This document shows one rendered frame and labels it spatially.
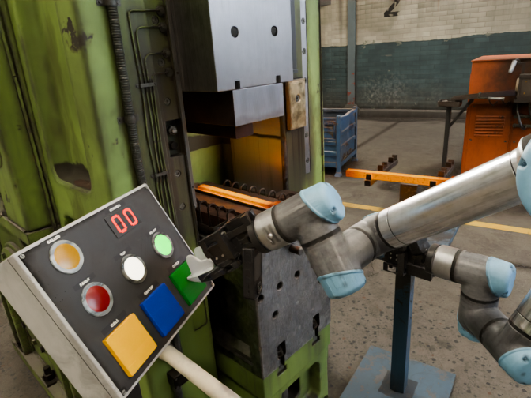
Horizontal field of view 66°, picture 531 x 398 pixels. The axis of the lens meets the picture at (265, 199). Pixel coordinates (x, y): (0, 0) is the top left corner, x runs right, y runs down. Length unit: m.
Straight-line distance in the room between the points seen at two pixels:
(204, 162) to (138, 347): 1.04
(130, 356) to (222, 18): 0.78
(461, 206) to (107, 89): 0.80
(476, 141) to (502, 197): 3.86
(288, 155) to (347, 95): 7.69
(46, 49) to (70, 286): 0.84
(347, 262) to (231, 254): 0.21
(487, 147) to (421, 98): 4.33
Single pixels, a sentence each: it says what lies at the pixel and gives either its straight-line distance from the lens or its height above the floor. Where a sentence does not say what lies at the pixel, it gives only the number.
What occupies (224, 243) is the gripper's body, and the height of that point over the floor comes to 1.12.
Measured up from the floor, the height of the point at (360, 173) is 1.03.
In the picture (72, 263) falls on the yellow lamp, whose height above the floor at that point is 1.15.
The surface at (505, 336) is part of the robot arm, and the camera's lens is 0.93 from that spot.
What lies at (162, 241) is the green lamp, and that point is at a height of 1.10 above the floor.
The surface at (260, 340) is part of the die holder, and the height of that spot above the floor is 0.62.
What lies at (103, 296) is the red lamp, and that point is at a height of 1.09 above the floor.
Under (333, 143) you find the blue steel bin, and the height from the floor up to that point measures 0.40.
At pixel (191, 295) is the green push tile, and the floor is 0.99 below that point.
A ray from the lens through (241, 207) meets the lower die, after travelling 1.30.
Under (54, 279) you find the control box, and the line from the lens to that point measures 0.71.
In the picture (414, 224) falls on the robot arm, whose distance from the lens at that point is 0.72.
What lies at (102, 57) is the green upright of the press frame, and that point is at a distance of 1.06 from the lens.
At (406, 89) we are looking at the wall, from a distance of 8.76.
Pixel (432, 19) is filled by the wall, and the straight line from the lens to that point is 8.63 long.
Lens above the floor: 1.45
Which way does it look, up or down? 20 degrees down
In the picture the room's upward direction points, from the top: 4 degrees counter-clockwise
